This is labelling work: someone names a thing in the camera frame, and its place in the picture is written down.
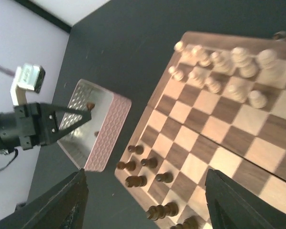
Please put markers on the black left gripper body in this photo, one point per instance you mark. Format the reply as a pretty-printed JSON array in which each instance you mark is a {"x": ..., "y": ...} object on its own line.
[{"x": 36, "y": 124}]

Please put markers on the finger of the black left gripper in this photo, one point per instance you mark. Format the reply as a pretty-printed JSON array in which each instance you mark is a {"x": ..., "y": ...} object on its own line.
[
  {"x": 69, "y": 124},
  {"x": 52, "y": 110}
]

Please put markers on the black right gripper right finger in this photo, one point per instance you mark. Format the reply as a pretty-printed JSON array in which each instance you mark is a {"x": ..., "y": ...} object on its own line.
[{"x": 231, "y": 206}]

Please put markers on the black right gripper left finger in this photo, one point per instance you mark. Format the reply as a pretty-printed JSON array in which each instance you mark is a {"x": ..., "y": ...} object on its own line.
[{"x": 61, "y": 207}]

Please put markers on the dark chess rook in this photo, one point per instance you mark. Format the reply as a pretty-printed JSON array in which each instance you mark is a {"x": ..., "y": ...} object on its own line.
[{"x": 189, "y": 223}]

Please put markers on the dark chess pawn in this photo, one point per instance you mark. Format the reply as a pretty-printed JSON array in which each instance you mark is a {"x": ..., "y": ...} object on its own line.
[
  {"x": 138, "y": 149},
  {"x": 149, "y": 162}
]

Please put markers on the dark corner rook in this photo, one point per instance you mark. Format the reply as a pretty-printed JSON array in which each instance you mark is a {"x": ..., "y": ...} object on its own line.
[{"x": 130, "y": 166}]

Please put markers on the dark chess piece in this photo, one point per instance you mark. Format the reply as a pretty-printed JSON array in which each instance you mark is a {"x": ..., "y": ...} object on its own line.
[{"x": 161, "y": 211}]

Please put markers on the wooden chess board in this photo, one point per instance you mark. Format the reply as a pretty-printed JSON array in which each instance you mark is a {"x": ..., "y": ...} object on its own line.
[{"x": 245, "y": 143}]

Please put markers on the white chess pieces row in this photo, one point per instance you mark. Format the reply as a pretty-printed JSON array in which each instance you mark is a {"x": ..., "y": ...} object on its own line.
[{"x": 203, "y": 75}]

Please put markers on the dark bishop in tray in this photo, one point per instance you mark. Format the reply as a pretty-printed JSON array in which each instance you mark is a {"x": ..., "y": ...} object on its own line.
[{"x": 90, "y": 106}]

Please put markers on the pink metal tray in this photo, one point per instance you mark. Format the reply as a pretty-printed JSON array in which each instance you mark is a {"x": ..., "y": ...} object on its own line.
[{"x": 90, "y": 145}]

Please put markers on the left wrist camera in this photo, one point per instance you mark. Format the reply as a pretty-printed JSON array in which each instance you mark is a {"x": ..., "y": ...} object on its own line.
[{"x": 27, "y": 78}]

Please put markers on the black frame post left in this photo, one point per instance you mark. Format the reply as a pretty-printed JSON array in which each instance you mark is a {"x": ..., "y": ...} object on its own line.
[{"x": 44, "y": 14}]

